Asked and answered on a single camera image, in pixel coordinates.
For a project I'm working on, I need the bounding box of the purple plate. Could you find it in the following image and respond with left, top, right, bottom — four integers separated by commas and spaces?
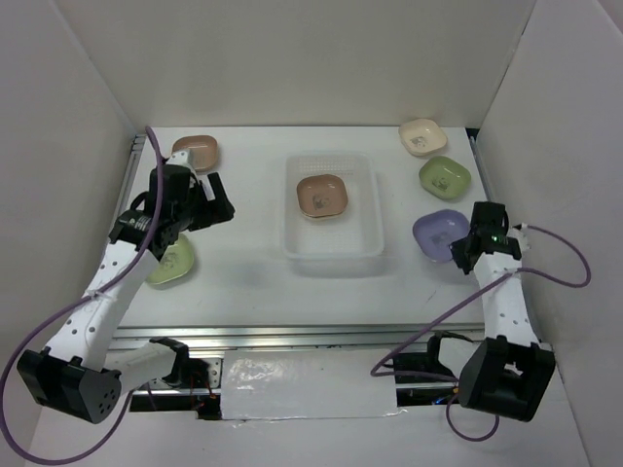
412, 209, 470, 263

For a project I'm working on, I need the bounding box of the green plate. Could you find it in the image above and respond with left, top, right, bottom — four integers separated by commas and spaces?
419, 156, 471, 201
145, 234, 195, 287

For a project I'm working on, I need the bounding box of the brown plate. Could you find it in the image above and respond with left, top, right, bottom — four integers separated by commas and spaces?
296, 174, 348, 221
171, 135, 219, 173

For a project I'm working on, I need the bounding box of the cream plate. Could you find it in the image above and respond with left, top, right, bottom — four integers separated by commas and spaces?
398, 119, 448, 157

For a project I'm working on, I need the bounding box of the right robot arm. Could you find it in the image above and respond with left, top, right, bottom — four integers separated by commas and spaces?
431, 201, 555, 422

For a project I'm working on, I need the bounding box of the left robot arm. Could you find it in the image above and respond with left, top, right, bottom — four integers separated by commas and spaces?
17, 164, 235, 424

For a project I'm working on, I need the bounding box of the white plastic bin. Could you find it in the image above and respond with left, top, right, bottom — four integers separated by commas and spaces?
281, 151, 385, 261

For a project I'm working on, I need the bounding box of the white tape cover panel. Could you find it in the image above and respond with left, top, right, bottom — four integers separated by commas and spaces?
220, 349, 398, 420

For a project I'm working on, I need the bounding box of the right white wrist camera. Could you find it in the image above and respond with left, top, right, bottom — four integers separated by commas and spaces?
509, 223, 531, 253

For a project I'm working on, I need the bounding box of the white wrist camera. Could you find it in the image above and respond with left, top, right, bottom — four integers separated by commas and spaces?
509, 223, 531, 253
165, 149, 196, 173

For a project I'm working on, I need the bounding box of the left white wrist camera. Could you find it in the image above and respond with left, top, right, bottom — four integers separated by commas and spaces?
165, 149, 196, 173

